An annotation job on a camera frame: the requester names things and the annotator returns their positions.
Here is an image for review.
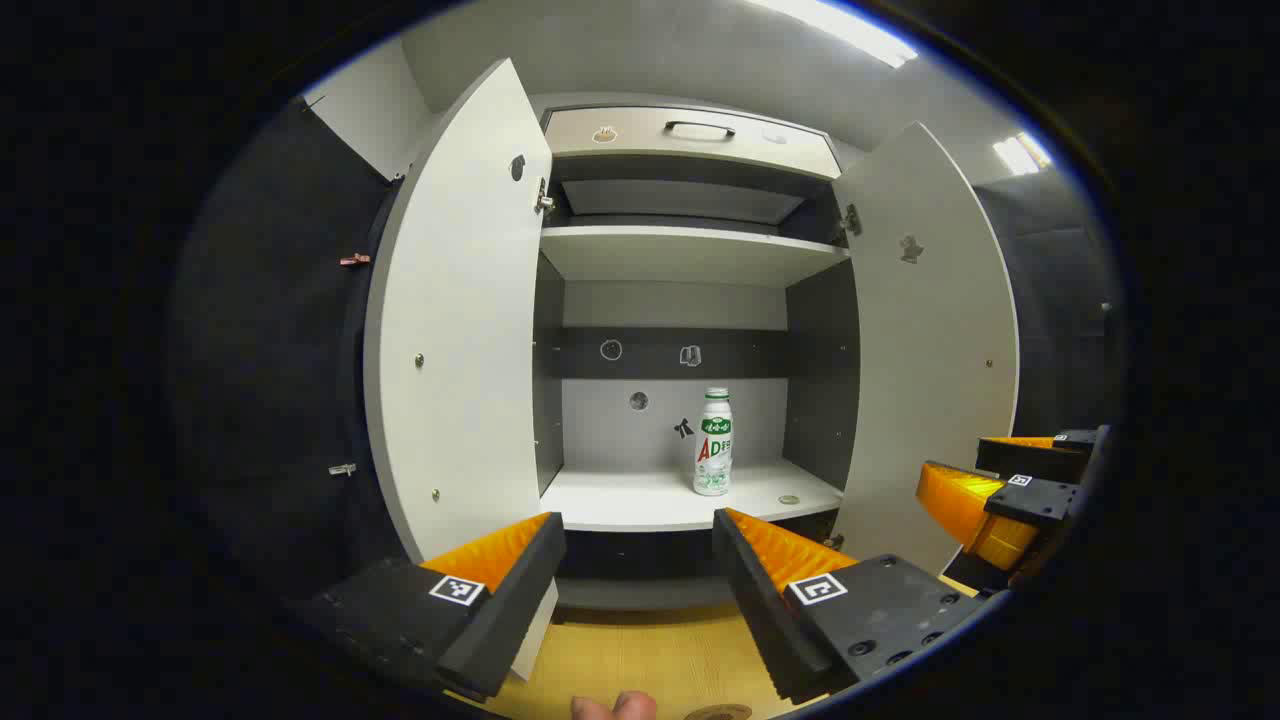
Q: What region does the white cabinet shelf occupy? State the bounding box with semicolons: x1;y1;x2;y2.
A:
540;225;851;289

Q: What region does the white cabinet door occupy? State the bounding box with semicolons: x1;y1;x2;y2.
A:
830;122;1021;579
363;57;561;681

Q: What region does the white cabinet drawer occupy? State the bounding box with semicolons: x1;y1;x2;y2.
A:
545;107;841;181

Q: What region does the white bottle with green label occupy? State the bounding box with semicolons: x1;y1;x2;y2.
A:
693;387;734;497

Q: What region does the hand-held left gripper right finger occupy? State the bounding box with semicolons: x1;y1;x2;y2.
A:
712;508;991;704

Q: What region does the white cabinet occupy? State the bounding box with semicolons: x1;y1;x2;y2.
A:
533;105;863;613

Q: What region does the black backdrop cloth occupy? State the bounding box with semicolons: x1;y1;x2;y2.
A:
975;170;1129;441
170;95;406;601

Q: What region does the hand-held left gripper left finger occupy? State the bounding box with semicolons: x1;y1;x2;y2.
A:
290;512;567;701

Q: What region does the small ceiling light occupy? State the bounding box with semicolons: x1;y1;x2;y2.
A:
992;132;1053;177

